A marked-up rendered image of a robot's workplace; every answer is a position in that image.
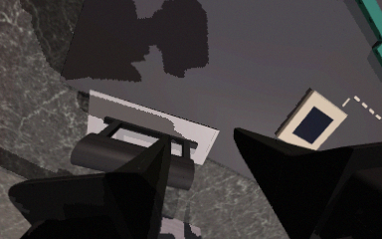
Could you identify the beige square tile with dark blue centre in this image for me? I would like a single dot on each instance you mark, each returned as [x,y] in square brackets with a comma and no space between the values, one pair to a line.
[312,122]

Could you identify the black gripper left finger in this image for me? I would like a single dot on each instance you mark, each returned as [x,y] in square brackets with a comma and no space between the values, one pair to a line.
[132,195]

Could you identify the teal small trowel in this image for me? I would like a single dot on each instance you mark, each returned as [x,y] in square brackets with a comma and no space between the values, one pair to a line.
[373,16]

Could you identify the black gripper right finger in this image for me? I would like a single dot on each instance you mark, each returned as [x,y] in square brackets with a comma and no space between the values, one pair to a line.
[302,184]

